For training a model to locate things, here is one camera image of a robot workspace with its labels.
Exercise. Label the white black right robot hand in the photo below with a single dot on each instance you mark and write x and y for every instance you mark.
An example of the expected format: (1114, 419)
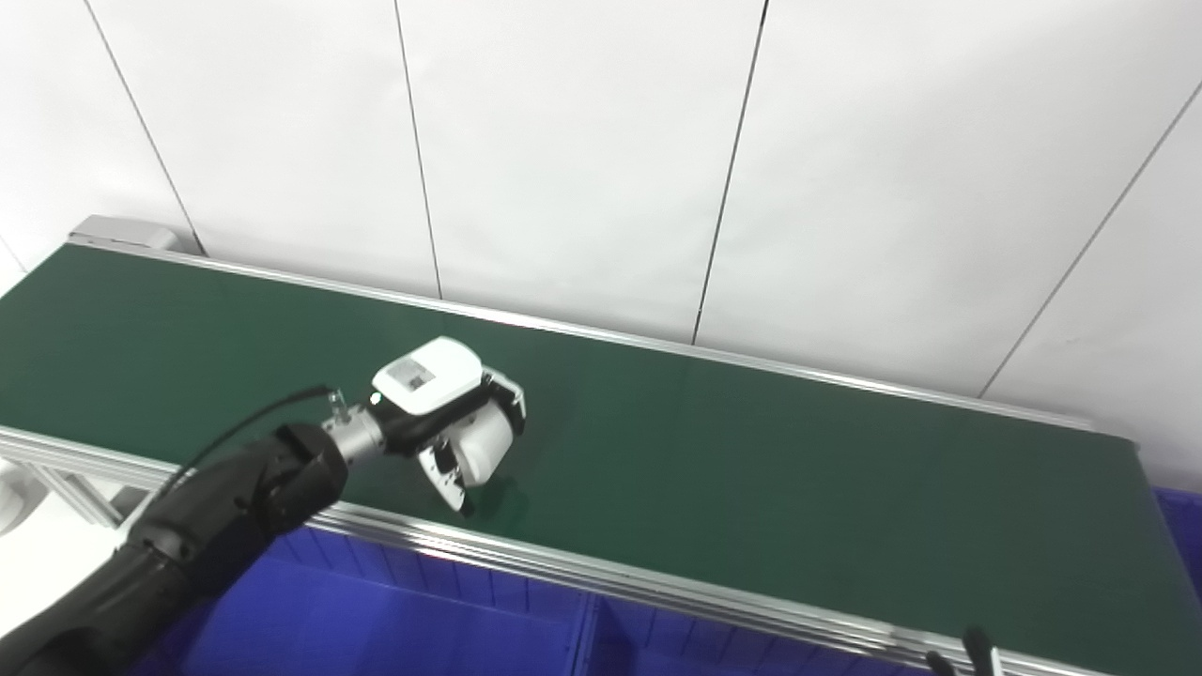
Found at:
(978, 655)

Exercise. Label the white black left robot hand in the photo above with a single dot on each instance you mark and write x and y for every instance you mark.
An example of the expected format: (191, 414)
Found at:
(427, 376)

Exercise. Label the white cylindrical part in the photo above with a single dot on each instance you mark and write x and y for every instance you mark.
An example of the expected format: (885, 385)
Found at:
(485, 447)

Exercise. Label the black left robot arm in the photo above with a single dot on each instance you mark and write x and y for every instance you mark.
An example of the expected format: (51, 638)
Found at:
(207, 516)

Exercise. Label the blue plastic bin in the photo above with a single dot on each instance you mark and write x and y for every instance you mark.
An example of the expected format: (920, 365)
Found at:
(376, 620)
(1185, 545)
(714, 652)

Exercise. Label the green conveyor belt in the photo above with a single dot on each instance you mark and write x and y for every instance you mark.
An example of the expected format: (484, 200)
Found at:
(751, 469)

